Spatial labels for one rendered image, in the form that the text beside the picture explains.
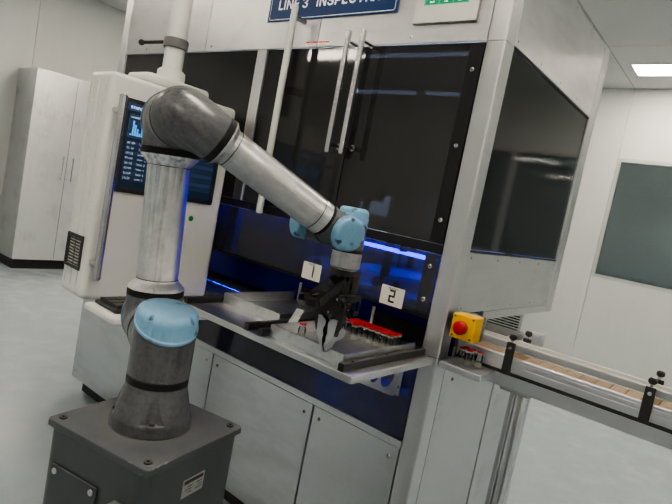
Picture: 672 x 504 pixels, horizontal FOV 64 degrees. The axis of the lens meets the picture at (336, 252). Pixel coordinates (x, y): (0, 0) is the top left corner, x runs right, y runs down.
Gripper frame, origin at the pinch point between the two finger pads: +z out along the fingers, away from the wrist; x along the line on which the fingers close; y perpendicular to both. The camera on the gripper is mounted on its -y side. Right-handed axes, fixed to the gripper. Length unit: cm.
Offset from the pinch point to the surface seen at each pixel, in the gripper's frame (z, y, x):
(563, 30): -106, 80, -12
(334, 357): 1.8, 1.0, -3.2
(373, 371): 3.6, 8.1, -10.7
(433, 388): 12.5, 39.9, -12.5
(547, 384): 2, 49, -41
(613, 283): -7, 499, 33
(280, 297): 2, 39, 54
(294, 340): 1.8, 1.2, 10.7
